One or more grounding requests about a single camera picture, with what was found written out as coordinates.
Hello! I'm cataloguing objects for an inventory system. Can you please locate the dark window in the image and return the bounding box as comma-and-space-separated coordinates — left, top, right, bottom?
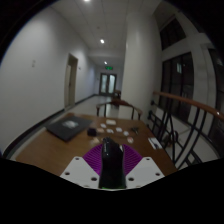
159, 51, 195, 123

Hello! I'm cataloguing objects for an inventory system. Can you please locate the side door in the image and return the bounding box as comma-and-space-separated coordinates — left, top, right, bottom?
64, 53, 79, 109

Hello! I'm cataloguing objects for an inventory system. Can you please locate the glass double door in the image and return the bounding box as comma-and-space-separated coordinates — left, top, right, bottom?
99, 72, 118, 97

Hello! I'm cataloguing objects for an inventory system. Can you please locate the wooden armchair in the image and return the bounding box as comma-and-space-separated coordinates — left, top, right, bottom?
95, 99, 144, 121

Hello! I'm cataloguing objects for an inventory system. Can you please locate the black railing with wooden handrail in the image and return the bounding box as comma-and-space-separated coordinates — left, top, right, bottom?
146, 91, 224, 171

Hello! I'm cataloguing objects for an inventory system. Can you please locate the white paper card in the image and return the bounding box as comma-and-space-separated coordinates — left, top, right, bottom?
147, 137, 163, 150

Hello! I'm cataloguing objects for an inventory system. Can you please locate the black vertical computer mouse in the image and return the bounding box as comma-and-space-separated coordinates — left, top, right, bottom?
98, 136, 128, 190

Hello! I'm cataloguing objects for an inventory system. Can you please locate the black closed laptop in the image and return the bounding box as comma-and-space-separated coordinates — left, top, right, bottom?
45, 115, 93, 142

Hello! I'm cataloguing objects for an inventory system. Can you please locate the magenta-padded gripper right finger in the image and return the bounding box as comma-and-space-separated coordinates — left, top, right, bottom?
122, 143, 166, 190

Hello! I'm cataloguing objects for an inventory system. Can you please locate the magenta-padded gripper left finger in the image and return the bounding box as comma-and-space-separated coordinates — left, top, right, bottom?
59, 143, 104, 190

